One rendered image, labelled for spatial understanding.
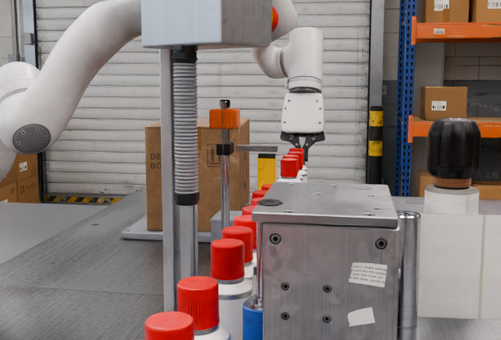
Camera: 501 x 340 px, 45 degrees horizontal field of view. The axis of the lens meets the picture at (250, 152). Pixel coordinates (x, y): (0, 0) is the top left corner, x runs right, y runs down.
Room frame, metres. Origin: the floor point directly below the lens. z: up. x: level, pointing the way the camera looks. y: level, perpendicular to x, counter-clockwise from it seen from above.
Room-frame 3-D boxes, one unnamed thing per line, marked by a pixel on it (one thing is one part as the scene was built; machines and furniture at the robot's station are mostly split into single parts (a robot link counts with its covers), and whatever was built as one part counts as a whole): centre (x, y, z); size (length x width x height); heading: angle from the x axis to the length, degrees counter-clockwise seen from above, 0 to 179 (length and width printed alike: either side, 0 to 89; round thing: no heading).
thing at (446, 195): (0.97, -0.33, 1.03); 0.09 x 0.09 x 0.30
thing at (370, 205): (0.51, -0.07, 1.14); 0.14 x 0.11 x 0.01; 170
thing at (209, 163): (1.65, 0.13, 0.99); 0.30 x 0.24 x 0.27; 175
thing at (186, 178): (0.80, 0.09, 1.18); 0.04 x 0.04 x 0.21
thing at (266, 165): (0.95, -0.03, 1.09); 0.03 x 0.01 x 0.06; 80
